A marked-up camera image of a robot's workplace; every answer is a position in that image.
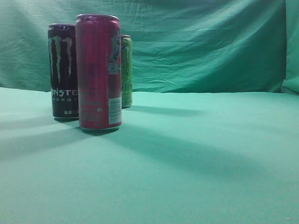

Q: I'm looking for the green backdrop cloth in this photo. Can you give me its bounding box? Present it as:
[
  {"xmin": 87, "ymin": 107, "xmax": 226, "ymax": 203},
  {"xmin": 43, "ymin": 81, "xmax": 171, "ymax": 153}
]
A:
[{"xmin": 0, "ymin": 0, "xmax": 299, "ymax": 93}]

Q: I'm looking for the pink drink can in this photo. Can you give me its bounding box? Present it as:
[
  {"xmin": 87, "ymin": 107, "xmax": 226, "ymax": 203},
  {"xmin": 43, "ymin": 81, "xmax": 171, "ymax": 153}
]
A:
[{"xmin": 75, "ymin": 14, "xmax": 121, "ymax": 132}]

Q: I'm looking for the black Monster energy can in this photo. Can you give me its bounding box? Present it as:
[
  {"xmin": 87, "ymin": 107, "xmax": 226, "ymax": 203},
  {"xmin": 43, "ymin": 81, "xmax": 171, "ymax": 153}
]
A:
[{"xmin": 48, "ymin": 23, "xmax": 78, "ymax": 120}]

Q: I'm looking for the green table cloth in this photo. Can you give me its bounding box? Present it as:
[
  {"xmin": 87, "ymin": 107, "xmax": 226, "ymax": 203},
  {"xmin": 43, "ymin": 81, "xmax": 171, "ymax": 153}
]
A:
[{"xmin": 0, "ymin": 88, "xmax": 299, "ymax": 224}]

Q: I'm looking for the light green Monster can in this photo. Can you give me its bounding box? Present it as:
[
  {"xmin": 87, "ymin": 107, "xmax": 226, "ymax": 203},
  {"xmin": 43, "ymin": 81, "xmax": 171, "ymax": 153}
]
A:
[{"xmin": 121, "ymin": 35, "xmax": 133, "ymax": 108}]

